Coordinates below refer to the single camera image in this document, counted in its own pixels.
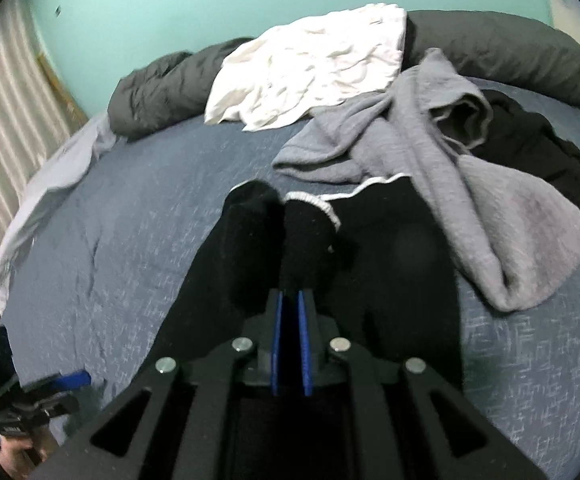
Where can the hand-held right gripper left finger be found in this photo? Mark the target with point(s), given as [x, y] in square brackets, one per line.
[276, 345]

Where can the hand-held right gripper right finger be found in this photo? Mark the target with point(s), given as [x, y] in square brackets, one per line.
[304, 345]

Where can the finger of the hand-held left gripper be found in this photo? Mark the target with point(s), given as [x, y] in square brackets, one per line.
[59, 406]
[70, 381]

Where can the black sweatshirt with white collar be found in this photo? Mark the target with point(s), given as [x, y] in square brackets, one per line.
[395, 270]

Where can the person's left hand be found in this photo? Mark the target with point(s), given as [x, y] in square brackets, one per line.
[25, 452]

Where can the light grey sheet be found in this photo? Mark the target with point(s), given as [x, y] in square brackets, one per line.
[55, 180]

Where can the cream striped curtain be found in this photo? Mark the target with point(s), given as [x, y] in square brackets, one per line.
[5, 135]

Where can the grey hoodie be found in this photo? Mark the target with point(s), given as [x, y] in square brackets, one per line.
[495, 210]

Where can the dark grey duvet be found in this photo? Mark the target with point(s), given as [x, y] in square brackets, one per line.
[165, 95]

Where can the white shirt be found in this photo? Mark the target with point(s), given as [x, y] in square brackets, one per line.
[310, 70]

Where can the wooden board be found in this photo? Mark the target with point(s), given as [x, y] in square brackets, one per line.
[62, 87]

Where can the black garment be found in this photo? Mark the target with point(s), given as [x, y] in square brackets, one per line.
[535, 150]

